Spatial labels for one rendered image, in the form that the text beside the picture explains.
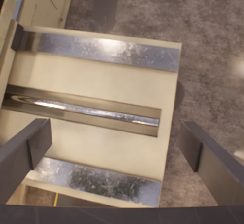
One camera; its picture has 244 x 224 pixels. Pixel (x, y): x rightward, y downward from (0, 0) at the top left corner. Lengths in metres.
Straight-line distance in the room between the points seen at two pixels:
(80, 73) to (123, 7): 1.20
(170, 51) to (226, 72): 1.01
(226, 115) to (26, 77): 1.69
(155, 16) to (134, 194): 1.67
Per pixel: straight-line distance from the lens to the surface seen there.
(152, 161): 0.98
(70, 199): 1.54
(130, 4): 2.10
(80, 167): 1.00
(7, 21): 1.19
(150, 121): 0.96
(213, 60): 1.93
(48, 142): 0.17
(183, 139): 0.16
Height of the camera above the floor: 1.66
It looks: 81 degrees down
